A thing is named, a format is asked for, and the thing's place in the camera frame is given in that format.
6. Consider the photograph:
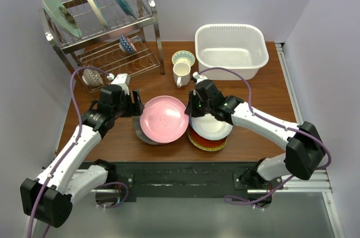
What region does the steel dish rack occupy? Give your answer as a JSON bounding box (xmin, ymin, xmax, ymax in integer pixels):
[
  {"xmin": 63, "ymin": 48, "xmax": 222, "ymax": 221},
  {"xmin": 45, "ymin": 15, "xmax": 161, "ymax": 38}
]
[{"xmin": 38, "ymin": 0, "xmax": 165, "ymax": 77}]

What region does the red plate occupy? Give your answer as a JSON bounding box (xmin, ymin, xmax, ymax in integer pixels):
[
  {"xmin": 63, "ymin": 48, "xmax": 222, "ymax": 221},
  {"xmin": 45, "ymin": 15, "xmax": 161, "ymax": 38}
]
[{"xmin": 188, "ymin": 127, "xmax": 227, "ymax": 148}]

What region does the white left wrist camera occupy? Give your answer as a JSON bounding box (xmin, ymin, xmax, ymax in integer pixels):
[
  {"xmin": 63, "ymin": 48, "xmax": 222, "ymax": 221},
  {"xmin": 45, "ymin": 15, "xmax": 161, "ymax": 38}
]
[{"xmin": 106, "ymin": 73, "xmax": 130, "ymax": 95}]

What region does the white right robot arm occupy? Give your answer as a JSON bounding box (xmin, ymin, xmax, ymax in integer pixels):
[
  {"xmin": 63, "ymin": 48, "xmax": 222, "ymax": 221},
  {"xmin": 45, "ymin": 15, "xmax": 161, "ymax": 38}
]
[{"xmin": 185, "ymin": 79, "xmax": 326, "ymax": 189}]

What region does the cream rimmed racked plate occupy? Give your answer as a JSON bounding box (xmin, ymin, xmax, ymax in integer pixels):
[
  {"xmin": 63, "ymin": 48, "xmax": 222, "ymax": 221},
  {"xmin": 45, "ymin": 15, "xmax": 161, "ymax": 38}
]
[{"xmin": 86, "ymin": 0, "xmax": 110, "ymax": 29}]

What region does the yellow woven rim plate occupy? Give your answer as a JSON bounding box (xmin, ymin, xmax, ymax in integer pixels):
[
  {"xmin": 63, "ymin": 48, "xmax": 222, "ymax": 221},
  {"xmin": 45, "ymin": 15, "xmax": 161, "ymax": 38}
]
[{"xmin": 187, "ymin": 133, "xmax": 227, "ymax": 152}]

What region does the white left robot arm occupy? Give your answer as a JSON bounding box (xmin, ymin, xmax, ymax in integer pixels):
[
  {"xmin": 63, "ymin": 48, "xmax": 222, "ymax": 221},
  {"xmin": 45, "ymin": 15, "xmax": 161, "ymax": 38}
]
[{"xmin": 20, "ymin": 84, "xmax": 144, "ymax": 228}]

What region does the teal patterned small bowl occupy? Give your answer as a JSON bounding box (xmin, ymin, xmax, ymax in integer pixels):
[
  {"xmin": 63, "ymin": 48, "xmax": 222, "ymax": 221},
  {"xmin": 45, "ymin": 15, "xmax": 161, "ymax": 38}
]
[{"xmin": 172, "ymin": 50, "xmax": 195, "ymax": 66}]

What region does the green floral racked plate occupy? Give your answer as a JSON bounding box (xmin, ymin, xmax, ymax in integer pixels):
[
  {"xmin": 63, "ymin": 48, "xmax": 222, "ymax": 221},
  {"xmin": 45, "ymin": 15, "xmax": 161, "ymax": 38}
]
[{"xmin": 41, "ymin": 0, "xmax": 82, "ymax": 38}]

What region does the grey reindeer plate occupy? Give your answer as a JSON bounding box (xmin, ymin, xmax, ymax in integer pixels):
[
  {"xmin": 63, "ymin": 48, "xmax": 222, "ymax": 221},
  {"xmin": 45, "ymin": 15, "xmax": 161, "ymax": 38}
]
[{"xmin": 132, "ymin": 116, "xmax": 161, "ymax": 145}]

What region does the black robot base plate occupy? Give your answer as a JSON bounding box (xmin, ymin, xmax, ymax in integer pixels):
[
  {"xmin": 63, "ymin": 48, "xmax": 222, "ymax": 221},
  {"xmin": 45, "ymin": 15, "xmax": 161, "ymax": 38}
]
[{"xmin": 95, "ymin": 159, "xmax": 282, "ymax": 203}]

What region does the blue zigzag bowl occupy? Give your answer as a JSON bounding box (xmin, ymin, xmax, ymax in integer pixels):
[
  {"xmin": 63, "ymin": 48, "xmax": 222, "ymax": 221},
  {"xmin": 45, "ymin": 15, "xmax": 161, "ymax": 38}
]
[{"xmin": 119, "ymin": 35, "xmax": 137, "ymax": 54}]

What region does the white paper plate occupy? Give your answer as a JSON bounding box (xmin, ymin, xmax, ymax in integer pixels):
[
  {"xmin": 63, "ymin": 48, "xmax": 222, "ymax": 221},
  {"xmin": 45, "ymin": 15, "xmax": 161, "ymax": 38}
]
[{"xmin": 190, "ymin": 114, "xmax": 233, "ymax": 141}]

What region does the white plastic bin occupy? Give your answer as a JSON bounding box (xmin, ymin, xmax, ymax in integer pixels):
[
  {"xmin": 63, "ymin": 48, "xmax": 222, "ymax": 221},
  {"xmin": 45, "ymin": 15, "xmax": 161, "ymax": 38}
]
[{"xmin": 195, "ymin": 24, "xmax": 269, "ymax": 80}]

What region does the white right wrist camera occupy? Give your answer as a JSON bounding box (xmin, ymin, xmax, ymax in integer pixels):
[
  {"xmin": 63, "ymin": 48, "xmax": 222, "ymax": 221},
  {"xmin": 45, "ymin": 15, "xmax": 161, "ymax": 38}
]
[{"xmin": 191, "ymin": 72, "xmax": 207, "ymax": 84}]

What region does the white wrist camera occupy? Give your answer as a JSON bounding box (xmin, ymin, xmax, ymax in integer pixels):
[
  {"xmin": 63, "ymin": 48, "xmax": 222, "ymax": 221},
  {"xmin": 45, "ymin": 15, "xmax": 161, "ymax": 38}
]
[
  {"xmin": 191, "ymin": 72, "xmax": 207, "ymax": 84},
  {"xmin": 106, "ymin": 73, "xmax": 130, "ymax": 95}
]

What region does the cream ceramic mug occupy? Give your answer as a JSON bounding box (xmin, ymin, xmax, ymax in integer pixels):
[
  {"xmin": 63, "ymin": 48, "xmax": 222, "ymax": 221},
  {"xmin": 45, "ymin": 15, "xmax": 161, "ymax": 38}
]
[{"xmin": 173, "ymin": 62, "xmax": 191, "ymax": 88}]

